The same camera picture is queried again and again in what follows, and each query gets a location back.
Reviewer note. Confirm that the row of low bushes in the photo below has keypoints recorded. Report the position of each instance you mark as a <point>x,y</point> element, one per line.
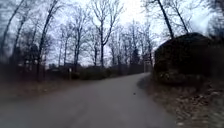
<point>95,72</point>

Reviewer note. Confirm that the row of bare trees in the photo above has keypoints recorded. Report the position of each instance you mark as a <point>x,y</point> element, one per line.
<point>100,36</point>

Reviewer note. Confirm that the grey asphalt road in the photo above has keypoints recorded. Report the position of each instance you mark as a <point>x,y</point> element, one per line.
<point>110,103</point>

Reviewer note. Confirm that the brown grass verge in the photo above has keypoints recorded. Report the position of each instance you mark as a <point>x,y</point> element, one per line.
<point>30,88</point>

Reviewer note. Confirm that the leaf-strewn dirt verge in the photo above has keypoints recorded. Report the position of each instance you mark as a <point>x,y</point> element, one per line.
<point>193,103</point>

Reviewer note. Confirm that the pale post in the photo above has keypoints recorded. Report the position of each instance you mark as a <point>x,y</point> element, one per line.
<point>70,72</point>

